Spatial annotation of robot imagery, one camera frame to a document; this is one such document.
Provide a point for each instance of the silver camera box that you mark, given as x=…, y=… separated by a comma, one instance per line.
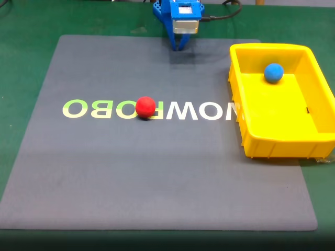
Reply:
x=186, y=26

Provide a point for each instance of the small black object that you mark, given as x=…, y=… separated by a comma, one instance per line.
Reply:
x=308, y=110

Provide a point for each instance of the blue ball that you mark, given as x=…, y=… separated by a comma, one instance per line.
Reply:
x=273, y=73

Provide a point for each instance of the yellow plastic bin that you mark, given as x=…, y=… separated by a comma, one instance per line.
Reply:
x=274, y=112

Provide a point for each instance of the clear plastic film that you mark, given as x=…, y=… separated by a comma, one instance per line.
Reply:
x=324, y=160

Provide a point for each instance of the grey mat with NOWROBO print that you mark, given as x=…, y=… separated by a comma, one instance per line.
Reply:
x=131, y=170

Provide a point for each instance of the wooden leg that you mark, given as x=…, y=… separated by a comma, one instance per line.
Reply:
x=259, y=2

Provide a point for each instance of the red ball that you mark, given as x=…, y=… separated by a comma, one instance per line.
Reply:
x=145, y=107

